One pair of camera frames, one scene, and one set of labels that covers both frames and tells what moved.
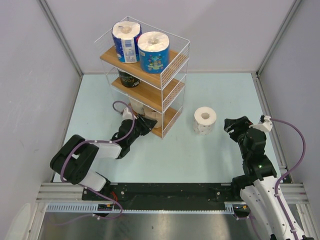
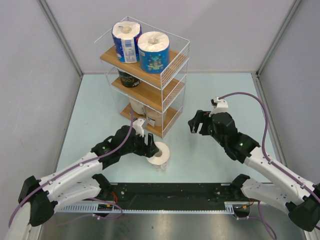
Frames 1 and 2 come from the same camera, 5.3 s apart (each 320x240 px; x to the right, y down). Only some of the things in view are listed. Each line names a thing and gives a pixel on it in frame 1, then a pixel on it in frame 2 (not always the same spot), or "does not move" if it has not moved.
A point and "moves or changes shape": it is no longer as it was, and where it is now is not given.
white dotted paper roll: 204,119 moves or changes shape
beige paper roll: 138,107 does not move
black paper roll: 128,81 does not move
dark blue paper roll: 126,35 does not move
